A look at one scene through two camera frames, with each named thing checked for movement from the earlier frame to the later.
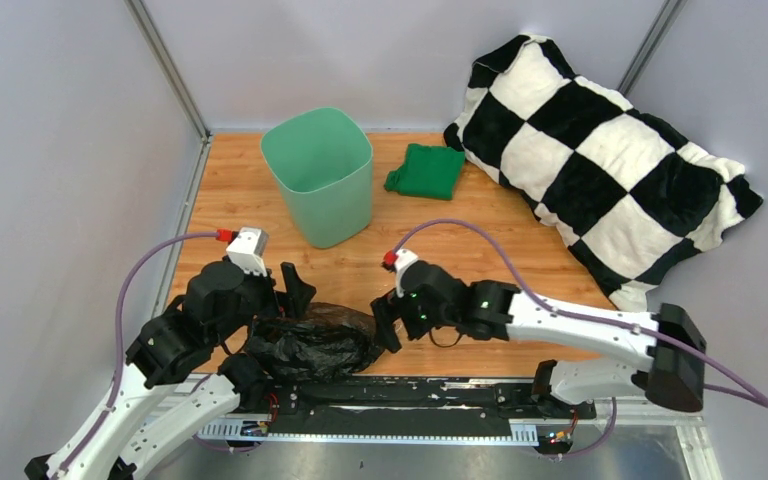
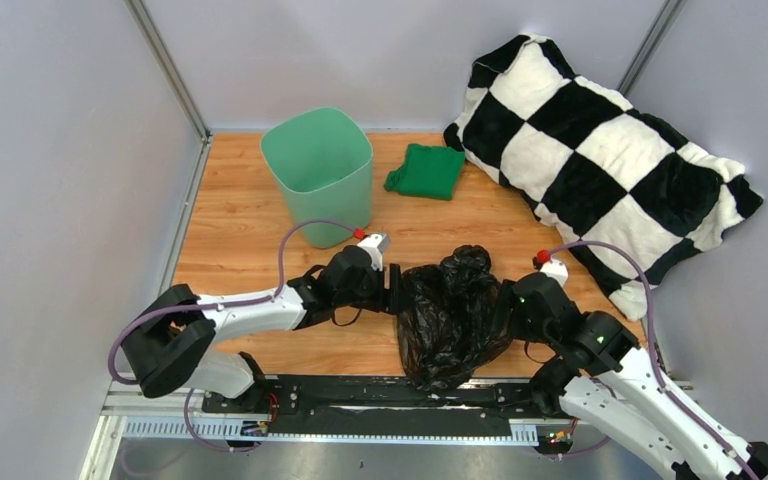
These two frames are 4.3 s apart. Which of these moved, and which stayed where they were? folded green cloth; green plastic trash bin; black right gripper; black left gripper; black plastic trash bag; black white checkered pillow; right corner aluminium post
Moved: black right gripper; black left gripper; black plastic trash bag
Stayed: right corner aluminium post; folded green cloth; black white checkered pillow; green plastic trash bin
